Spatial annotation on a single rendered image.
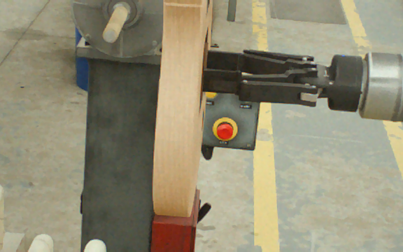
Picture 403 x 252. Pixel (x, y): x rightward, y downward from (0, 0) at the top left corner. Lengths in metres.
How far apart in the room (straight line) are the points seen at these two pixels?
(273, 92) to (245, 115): 1.12
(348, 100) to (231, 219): 2.76
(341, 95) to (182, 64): 0.23
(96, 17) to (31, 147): 2.29
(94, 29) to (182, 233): 0.66
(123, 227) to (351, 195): 1.85
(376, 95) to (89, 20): 1.18
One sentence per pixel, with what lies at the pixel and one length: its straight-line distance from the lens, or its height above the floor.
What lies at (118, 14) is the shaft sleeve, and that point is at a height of 1.27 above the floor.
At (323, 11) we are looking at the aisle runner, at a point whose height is 0.00.
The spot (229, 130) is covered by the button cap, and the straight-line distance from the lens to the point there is 2.29.
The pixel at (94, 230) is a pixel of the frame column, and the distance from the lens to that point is 2.67.
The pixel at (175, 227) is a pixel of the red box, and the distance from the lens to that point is 2.61.
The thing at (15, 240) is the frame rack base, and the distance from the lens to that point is 1.54.
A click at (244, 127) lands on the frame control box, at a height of 0.99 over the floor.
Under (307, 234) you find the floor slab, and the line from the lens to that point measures 3.92.
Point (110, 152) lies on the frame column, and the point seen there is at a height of 0.80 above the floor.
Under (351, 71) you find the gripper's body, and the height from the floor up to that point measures 1.49.
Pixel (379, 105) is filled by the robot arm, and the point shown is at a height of 1.45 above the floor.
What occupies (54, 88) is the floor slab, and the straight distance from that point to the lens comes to 5.22.
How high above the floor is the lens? 1.87
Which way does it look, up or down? 21 degrees down
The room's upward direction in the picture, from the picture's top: 6 degrees clockwise
